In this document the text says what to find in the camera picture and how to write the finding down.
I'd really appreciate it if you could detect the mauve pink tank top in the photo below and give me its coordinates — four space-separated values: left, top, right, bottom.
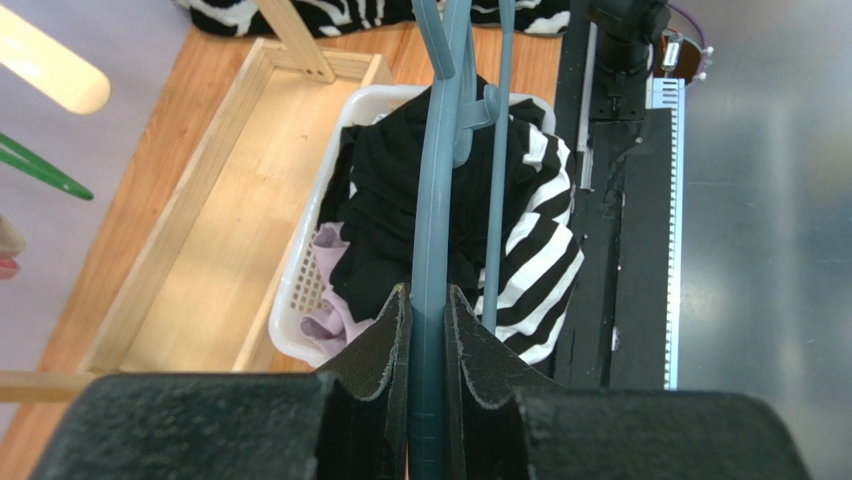
300 222 375 359

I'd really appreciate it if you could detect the striped tank top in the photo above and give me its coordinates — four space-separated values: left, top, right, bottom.
495 120 585 365

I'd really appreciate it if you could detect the green hanger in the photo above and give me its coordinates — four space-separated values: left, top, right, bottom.
1 134 94 201

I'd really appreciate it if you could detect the beige wooden hanger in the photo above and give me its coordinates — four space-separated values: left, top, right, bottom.
1 7 111 115

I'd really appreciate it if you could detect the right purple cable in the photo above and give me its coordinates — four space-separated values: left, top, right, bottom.
665 3 708 55

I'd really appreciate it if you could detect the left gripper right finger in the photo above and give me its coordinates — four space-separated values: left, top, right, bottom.
445 286 810 479

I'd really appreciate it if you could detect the grey blue hanger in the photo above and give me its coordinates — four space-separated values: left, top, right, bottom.
408 1 516 479

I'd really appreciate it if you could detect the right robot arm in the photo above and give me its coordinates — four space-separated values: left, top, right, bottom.
587 0 671 122

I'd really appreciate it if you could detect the zebra print blanket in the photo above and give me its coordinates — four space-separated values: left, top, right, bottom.
177 0 571 38

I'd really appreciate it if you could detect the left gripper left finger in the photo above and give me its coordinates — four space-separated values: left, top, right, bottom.
32 284 411 479

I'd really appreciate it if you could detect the white plastic basket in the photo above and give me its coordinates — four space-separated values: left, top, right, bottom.
269 86 555 366

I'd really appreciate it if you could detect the wooden clothes rack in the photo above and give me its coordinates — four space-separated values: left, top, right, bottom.
1 1 393 403

